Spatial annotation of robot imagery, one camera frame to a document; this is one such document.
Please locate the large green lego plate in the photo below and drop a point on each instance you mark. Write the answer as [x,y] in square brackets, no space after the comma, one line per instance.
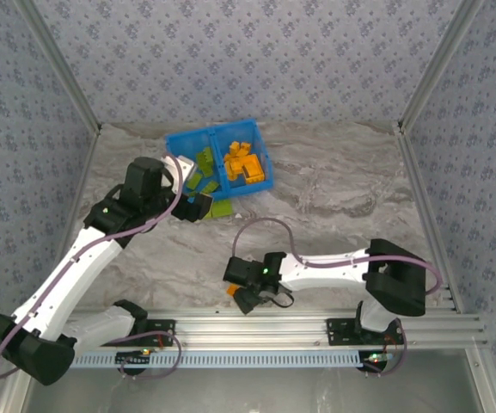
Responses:
[222,209]

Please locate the green lego brick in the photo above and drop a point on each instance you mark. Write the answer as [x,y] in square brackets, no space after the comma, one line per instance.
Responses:
[207,152]
[210,187]
[194,180]
[208,172]
[202,163]

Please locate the orange sloped lego brick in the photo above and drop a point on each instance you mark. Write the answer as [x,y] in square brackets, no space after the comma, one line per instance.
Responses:
[234,149]

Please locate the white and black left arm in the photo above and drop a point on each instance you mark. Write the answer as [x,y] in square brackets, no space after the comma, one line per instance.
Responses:
[32,357]

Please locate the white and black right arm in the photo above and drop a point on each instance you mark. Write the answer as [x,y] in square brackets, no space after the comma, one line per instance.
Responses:
[325,273]

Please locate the blue two-compartment plastic bin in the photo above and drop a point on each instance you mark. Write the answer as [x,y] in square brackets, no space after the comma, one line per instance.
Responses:
[179,146]

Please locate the wide aluminium mounting rail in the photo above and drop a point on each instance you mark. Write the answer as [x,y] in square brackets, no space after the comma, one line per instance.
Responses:
[252,329]

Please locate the aluminium table edge rail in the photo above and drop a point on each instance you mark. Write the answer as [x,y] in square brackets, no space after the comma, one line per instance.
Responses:
[81,180]
[421,193]

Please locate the orange lego window frame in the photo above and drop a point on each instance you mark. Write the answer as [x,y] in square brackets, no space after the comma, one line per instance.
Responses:
[257,173]

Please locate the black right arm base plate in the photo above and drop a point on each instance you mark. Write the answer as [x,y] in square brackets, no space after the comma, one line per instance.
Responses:
[338,331]

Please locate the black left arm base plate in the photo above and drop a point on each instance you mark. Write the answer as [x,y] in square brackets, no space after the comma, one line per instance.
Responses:
[155,327]

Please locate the aluminium frame post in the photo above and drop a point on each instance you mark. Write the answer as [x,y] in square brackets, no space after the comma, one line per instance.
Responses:
[436,64]
[62,64]

